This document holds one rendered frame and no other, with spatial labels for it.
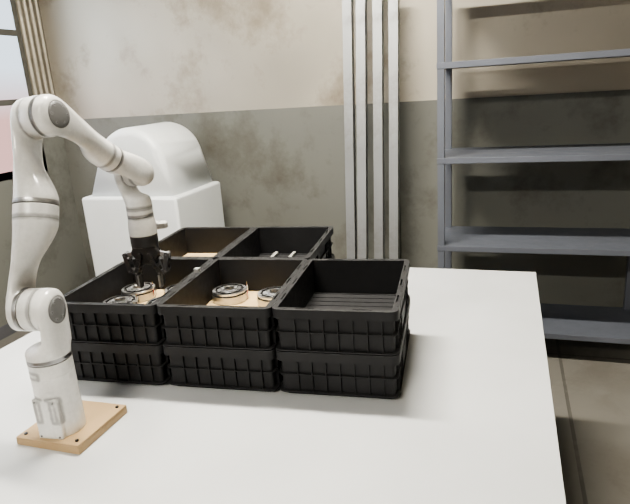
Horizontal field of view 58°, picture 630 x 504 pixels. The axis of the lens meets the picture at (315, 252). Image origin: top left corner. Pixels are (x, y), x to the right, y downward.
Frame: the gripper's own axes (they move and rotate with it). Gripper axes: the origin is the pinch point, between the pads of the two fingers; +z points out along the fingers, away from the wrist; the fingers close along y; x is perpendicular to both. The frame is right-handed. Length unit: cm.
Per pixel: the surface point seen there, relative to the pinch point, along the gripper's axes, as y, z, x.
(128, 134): -80, -30, 161
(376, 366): 64, 13, -23
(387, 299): 66, 9, 9
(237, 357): 30.5, 11.9, -22.1
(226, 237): 4, 3, 59
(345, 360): 57, 11, -24
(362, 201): 48, 14, 167
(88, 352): -11.6, 13.1, -18.0
